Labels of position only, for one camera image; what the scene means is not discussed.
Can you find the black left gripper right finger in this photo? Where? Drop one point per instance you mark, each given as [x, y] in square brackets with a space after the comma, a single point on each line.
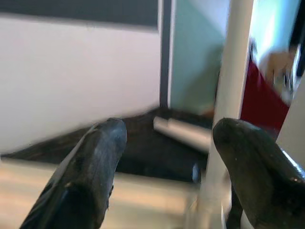
[262, 179]

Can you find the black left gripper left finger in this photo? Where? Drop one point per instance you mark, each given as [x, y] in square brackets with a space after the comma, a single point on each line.
[90, 171]

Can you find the white plastic table top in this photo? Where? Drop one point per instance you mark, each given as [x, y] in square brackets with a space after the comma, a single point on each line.
[147, 198]

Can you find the white plastic table leg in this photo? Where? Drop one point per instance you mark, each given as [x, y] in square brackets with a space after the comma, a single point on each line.
[228, 71]
[186, 134]

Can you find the black plastic table cover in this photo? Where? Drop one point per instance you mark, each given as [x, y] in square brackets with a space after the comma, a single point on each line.
[147, 157]

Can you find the dark red cloth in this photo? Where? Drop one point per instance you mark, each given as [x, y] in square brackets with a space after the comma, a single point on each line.
[257, 102]

